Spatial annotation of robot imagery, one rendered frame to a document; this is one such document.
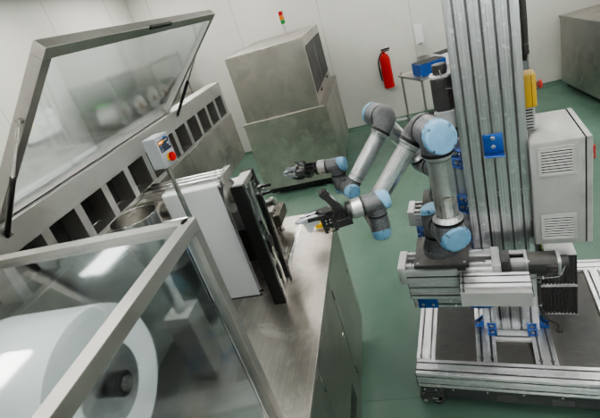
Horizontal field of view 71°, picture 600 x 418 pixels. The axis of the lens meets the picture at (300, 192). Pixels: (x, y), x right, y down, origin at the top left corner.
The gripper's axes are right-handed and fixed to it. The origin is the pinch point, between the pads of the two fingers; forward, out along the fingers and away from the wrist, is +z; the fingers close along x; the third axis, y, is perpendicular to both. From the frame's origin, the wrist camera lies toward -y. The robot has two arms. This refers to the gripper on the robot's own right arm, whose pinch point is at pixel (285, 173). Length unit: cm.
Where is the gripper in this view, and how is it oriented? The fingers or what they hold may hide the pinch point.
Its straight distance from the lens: 230.1
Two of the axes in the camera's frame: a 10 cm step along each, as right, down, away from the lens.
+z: -9.2, 1.3, 3.7
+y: -3.9, -1.9, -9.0
